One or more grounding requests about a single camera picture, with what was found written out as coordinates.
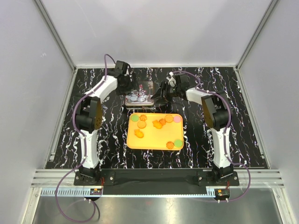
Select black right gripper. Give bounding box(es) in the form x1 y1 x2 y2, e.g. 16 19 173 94
151 81 180 105

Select gold tin lid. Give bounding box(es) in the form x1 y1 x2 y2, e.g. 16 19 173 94
125 81 154 106

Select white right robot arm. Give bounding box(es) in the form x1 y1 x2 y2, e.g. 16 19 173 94
152 71 234 185

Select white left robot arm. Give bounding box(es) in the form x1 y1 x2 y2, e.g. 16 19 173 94
72 61 138 185

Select dark cookie tin box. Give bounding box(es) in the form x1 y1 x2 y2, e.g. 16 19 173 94
125 104 155 110

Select orange round waffle cookie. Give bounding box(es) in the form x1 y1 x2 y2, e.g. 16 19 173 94
164 114 173 123

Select pink sandwich cookie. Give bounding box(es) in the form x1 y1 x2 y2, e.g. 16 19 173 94
173 115 182 123

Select orange cat cookie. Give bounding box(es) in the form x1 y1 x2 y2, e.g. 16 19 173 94
152 120 163 129

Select orange swirl cookie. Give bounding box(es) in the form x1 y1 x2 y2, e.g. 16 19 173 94
139 114 147 121
166 141 174 149

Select green sandwich cookie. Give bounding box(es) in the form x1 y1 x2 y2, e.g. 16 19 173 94
130 115 139 122
174 139 183 148

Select yellow plastic tray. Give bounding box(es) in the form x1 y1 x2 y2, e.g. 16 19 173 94
127 112 184 151

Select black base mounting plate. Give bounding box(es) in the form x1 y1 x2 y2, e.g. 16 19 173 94
74 168 240 196

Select right control board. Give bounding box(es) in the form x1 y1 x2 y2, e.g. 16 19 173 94
215 189 230 198

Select control board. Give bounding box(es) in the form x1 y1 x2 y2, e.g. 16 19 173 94
215 189 230 198
90 188 103 196

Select left control board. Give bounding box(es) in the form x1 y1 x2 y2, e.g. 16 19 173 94
90 188 103 196

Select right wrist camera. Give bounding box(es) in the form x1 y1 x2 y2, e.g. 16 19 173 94
166 71 176 87

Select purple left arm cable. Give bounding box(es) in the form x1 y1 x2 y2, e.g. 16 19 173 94
55 54 117 222

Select aluminium frame rail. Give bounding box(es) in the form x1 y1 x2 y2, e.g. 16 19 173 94
30 169 285 189

